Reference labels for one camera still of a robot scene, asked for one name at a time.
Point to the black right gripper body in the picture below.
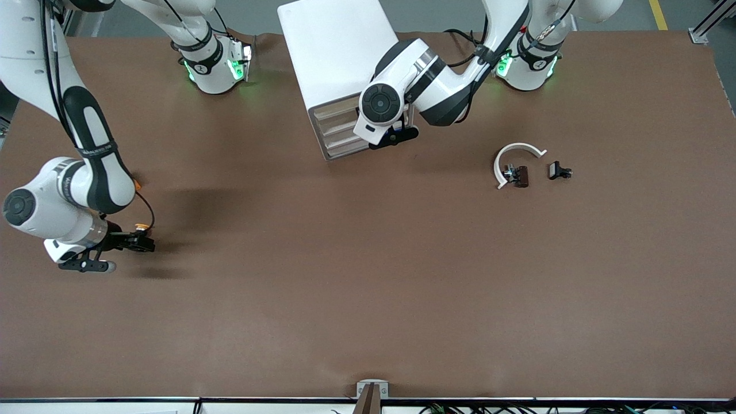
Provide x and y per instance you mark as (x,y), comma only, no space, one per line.
(119,240)

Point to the orange push button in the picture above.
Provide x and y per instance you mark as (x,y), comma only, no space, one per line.
(141,227)

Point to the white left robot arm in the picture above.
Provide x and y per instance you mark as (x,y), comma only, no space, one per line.
(437,86)

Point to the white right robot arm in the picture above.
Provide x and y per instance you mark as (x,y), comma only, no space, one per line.
(92,149)

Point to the white drawer cabinet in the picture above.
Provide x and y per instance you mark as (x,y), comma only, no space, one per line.
(328,46)

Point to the left base connector box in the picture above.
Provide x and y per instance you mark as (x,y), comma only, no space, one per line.
(505,64)

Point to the base connector box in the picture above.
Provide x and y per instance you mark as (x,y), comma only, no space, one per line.
(505,64)
(240,60)

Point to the brown block with metal clip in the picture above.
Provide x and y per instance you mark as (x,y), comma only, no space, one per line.
(521,177)

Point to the small black clip part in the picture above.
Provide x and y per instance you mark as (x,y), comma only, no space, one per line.
(555,170)

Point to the brown paper table cover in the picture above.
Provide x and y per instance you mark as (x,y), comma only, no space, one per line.
(368,276)

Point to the right base connector box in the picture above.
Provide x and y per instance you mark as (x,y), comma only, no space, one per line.
(240,60)

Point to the aluminium profile with foot plate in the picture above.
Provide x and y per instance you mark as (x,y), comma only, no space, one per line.
(698,35)

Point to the white table edge rail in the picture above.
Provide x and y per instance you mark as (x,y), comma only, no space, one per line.
(86,409)

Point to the grey metal bracket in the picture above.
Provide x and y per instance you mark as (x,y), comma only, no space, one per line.
(372,383)

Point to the brown wedge post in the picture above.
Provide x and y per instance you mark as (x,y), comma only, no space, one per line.
(368,402)

